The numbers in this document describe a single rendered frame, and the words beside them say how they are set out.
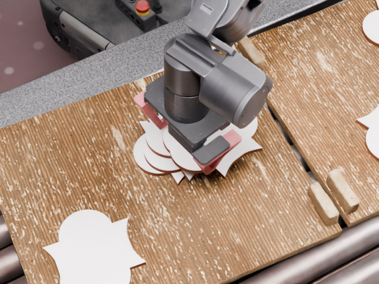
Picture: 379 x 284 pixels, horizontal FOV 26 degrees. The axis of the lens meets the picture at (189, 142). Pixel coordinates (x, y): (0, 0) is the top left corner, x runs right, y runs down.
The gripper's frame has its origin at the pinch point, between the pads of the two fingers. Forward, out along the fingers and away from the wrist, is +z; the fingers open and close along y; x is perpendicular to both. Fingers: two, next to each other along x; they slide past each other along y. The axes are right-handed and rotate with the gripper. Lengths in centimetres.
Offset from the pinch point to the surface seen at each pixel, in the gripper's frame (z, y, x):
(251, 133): 1.1, -3.7, -8.7
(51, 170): 5.8, 12.0, 14.6
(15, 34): 98, 114, -30
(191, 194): 5.6, -3.8, 2.3
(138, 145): 4.7, 6.8, 3.0
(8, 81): 98, 100, -18
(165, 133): 2.1, 4.5, -0.1
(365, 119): 4.2, -11.2, -24.8
